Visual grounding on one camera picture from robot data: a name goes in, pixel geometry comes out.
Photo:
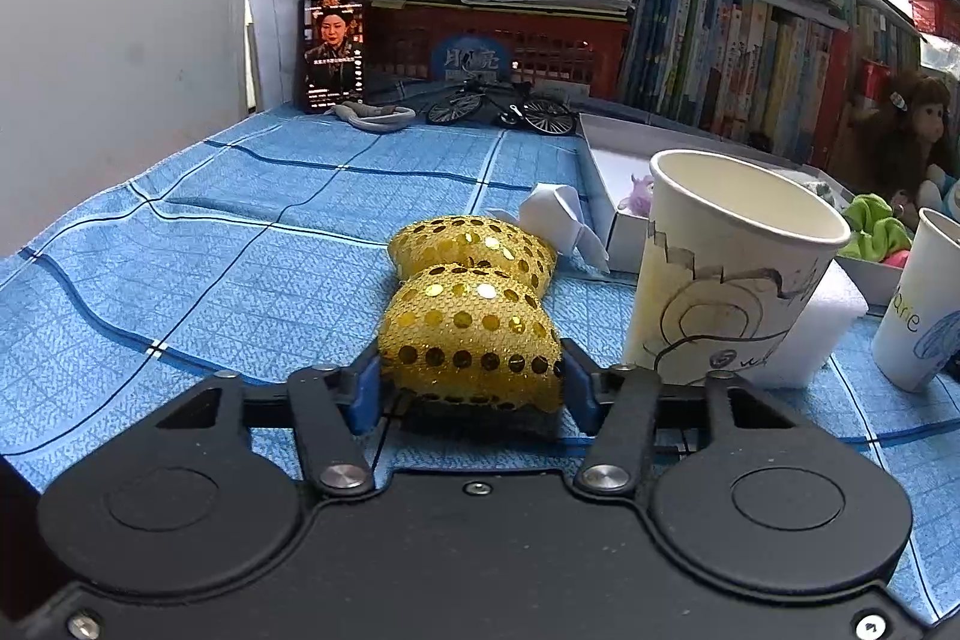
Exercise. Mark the red plastic basket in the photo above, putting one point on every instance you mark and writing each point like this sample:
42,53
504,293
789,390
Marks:
540,36

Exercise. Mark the white cardboard box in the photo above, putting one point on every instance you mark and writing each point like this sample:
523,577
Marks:
675,160

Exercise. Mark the green scrunchie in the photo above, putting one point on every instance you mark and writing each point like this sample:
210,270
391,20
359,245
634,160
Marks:
870,227

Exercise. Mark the pink bow scrunchie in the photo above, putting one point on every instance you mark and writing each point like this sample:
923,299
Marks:
896,259

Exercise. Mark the gold sequin bow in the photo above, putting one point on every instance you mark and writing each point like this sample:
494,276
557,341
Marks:
465,317

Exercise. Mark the white foam block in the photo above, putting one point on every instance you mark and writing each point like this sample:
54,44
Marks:
817,332

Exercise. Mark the paper cup with scribble drawing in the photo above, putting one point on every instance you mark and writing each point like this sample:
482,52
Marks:
712,280

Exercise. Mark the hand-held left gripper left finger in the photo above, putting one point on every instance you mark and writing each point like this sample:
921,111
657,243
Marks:
367,389

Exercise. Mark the blue checked tablecloth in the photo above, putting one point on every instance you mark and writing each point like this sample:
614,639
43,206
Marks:
225,220

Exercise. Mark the small red mesh basket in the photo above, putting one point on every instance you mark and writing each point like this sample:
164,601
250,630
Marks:
937,10

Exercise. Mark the smartphone with lit screen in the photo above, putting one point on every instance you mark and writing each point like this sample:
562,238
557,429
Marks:
335,48

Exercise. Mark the blue cat plush toy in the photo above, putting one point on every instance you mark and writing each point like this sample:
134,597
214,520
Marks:
946,190

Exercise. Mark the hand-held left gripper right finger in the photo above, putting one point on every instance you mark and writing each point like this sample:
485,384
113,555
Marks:
581,385

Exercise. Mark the row of upright books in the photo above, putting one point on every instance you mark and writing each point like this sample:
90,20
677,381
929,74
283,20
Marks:
750,55

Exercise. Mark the white folded paper figure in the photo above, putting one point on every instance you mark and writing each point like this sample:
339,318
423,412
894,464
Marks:
559,209

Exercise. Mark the brown-haired doll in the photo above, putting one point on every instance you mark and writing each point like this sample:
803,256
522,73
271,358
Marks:
919,115

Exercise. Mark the black toy bicycle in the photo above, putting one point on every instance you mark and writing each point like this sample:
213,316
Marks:
540,115

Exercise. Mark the paper cup with dog drawing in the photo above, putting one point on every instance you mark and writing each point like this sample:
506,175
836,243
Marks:
915,325

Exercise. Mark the purple plush toy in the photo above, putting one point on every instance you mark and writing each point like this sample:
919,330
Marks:
637,194

